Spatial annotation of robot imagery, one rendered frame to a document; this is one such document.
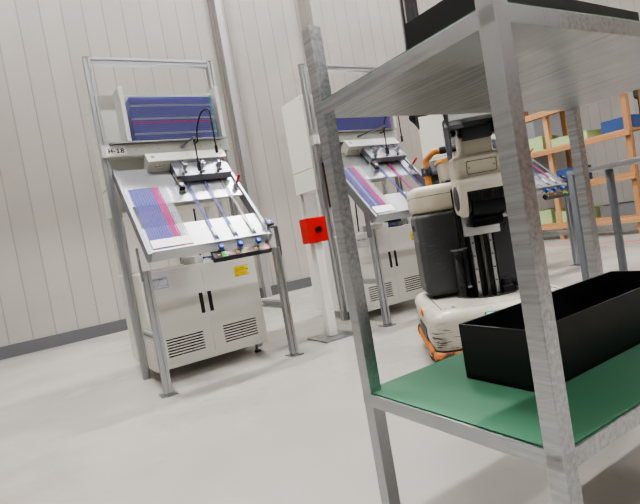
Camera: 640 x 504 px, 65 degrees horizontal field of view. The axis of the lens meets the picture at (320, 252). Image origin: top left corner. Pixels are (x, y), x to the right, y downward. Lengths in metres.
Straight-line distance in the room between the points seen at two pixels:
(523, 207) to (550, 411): 0.27
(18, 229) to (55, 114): 1.21
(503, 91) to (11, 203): 5.25
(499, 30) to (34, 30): 5.65
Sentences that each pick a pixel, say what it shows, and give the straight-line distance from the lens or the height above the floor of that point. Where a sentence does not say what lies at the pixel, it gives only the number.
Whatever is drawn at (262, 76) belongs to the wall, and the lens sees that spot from 6.64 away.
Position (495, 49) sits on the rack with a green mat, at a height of 0.89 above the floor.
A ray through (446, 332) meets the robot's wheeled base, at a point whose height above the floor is 0.20.
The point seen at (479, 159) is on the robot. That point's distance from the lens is 2.18.
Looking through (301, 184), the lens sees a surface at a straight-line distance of 4.00.
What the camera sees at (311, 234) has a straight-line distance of 3.14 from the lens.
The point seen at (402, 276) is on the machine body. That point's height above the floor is 0.25.
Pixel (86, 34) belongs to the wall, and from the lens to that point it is 6.19.
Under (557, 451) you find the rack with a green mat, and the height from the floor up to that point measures 0.35.
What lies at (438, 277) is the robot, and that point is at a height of 0.38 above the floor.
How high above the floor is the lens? 0.70
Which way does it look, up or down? 3 degrees down
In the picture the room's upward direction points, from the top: 10 degrees counter-clockwise
